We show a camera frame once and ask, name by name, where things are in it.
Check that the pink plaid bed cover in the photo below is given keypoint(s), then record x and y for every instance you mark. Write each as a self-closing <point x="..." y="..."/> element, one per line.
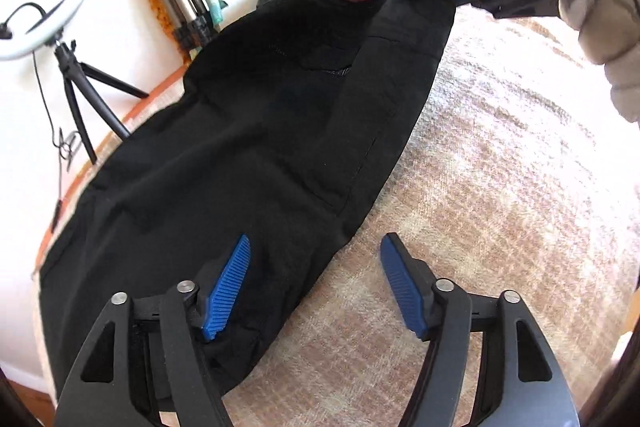
<point x="519" y="174"/>

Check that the black mini tripod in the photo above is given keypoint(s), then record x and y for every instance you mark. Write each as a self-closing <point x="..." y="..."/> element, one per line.
<point x="77" y="75"/>

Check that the white gloved right hand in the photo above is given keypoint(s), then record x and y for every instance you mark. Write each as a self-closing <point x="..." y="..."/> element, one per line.
<point x="608" y="33"/>

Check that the black pants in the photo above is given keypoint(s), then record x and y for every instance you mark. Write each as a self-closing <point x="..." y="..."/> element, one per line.
<point x="291" y="121"/>

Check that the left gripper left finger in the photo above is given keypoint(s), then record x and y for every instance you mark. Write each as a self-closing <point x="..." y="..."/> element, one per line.
<point x="219" y="283"/>

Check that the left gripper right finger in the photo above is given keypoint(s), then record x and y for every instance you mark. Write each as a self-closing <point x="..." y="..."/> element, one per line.
<point x="411" y="282"/>

